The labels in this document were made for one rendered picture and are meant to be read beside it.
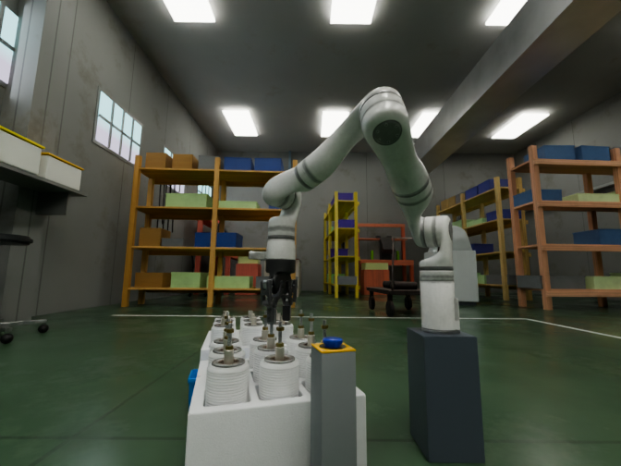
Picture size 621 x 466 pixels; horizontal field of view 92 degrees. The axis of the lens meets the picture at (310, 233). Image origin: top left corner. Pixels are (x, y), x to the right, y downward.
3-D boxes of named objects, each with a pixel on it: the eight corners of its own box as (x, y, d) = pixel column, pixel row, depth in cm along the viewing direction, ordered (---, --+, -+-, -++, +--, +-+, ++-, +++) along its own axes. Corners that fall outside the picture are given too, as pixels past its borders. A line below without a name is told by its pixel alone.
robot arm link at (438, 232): (454, 217, 91) (456, 275, 88) (420, 220, 96) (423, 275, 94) (448, 212, 83) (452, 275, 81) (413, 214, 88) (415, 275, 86)
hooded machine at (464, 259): (463, 302, 535) (458, 230, 553) (481, 305, 474) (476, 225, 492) (421, 301, 537) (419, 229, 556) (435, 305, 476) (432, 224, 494)
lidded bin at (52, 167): (47, 191, 301) (50, 168, 304) (81, 191, 301) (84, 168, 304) (5, 177, 259) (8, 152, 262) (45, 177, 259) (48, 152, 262)
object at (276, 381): (249, 447, 67) (252, 363, 70) (266, 427, 76) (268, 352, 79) (290, 455, 65) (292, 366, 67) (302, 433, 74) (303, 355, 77)
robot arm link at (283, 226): (286, 242, 84) (261, 239, 77) (287, 189, 86) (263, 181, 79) (305, 240, 79) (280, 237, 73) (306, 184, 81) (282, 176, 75)
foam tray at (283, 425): (315, 406, 105) (315, 352, 108) (367, 478, 68) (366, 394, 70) (196, 421, 94) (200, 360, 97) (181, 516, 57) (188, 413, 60)
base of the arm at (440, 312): (447, 328, 90) (444, 271, 92) (463, 335, 80) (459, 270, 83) (417, 328, 90) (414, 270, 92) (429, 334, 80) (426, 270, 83)
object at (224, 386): (230, 432, 74) (234, 355, 77) (255, 447, 68) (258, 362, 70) (193, 448, 67) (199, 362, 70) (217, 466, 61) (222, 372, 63)
